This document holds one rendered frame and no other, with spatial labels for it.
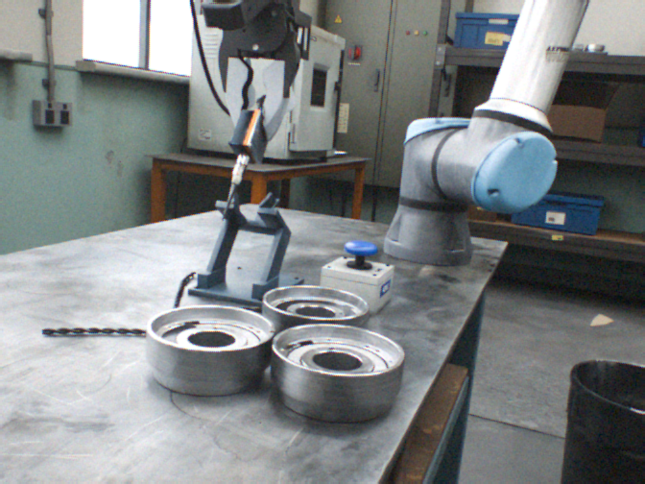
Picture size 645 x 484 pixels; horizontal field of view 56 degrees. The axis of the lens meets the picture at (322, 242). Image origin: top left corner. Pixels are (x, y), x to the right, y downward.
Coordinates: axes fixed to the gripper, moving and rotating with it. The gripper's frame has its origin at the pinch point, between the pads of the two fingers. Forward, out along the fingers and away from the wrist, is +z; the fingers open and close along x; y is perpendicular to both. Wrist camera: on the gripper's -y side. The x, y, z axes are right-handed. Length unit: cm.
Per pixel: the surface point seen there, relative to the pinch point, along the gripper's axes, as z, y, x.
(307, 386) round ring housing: 16.9, -26.9, -18.2
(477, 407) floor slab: 100, 154, -27
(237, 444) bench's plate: 19.7, -31.9, -15.2
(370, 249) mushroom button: 12.6, 2.3, -15.0
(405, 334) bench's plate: 19.7, -4.5, -21.3
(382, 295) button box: 17.9, 2.1, -17.0
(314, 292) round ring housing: 16.2, -6.8, -11.4
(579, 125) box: -10, 326, -57
